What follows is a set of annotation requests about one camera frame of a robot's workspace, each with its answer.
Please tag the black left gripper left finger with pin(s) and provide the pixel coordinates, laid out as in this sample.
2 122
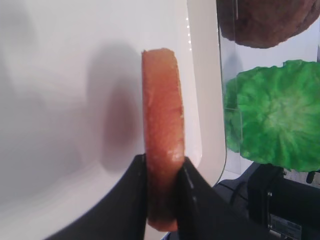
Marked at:
120 215

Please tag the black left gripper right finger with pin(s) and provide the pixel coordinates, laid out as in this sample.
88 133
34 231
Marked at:
201 213

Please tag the bun slice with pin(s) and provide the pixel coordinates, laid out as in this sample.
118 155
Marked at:
164 134

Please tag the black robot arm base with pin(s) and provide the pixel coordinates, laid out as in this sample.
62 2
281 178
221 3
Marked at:
287 203

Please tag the green lettuce leaf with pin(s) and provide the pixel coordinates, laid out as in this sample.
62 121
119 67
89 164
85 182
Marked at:
280 115

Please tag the right dark meat patty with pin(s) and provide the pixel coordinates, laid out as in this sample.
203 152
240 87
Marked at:
264 24

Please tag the white rectangular metal tray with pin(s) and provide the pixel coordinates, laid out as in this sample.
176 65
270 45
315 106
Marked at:
71 100

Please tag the right clear acrylic rack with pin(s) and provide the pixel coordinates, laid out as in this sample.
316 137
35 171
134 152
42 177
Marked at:
230 67

